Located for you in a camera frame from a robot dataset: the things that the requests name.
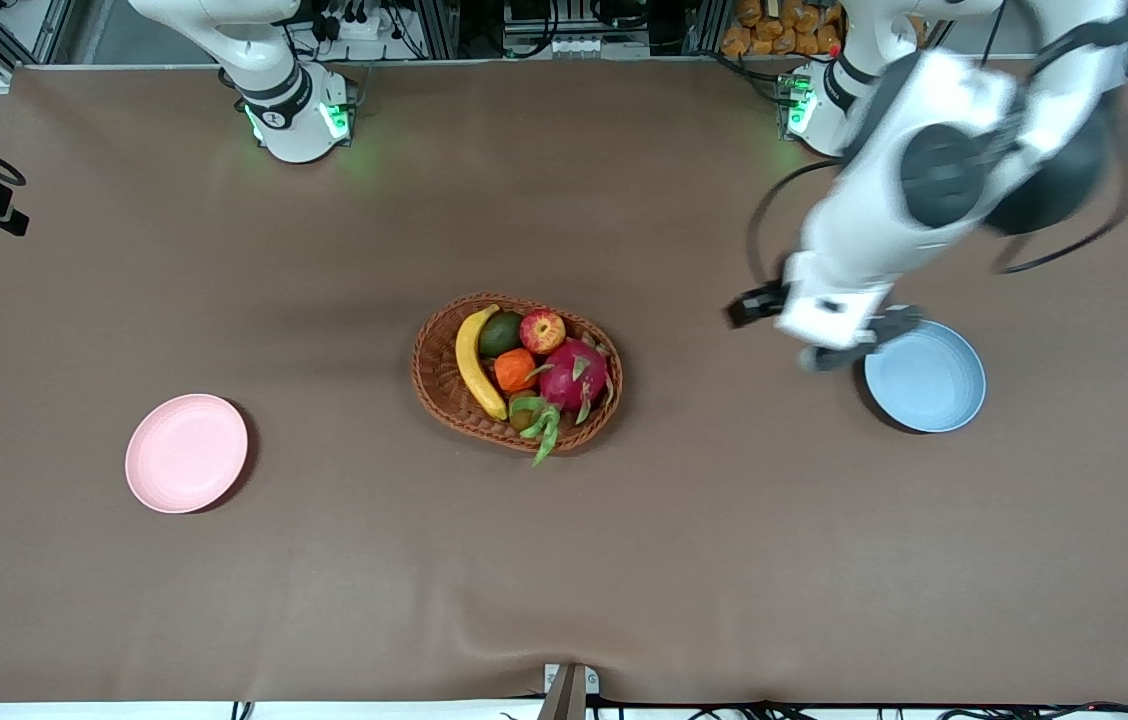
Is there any pink plate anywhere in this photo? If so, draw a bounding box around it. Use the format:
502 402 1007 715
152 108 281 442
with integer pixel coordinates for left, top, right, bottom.
125 393 250 515

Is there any red apple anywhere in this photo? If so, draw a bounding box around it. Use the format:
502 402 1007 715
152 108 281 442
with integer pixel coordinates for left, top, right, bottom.
520 309 567 356

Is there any brown wicker basket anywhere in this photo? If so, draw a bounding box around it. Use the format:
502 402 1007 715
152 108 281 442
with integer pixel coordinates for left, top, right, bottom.
411 292 624 456

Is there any pink dragon fruit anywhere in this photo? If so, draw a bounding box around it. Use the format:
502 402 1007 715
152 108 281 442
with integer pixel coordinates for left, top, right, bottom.
509 338 615 468

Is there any blue plate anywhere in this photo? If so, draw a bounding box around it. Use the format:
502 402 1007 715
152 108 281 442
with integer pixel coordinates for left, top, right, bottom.
863 319 987 434

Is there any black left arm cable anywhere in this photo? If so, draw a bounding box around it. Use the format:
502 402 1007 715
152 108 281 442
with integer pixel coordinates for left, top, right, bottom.
746 158 845 291

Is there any orange tangerine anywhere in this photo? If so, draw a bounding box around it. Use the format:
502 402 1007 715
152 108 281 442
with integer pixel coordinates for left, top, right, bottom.
494 348 538 394

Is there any dark green avocado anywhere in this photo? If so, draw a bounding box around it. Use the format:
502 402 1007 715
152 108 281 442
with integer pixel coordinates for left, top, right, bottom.
478 311 525 359

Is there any yellow banana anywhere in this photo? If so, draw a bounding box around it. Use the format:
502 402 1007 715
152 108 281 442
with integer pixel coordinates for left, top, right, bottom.
455 304 509 422

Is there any bag of orange items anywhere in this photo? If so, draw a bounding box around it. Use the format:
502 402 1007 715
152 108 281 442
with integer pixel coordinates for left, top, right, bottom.
721 0 845 58

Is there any metal table edge bracket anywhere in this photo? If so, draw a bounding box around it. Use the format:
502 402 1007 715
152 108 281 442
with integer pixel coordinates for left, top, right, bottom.
536 662 601 720

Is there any grey electrical unit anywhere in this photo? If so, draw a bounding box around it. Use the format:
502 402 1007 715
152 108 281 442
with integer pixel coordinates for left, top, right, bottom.
502 0 611 57

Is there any white power strip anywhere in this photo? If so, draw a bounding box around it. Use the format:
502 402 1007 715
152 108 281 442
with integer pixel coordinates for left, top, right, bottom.
309 0 395 43

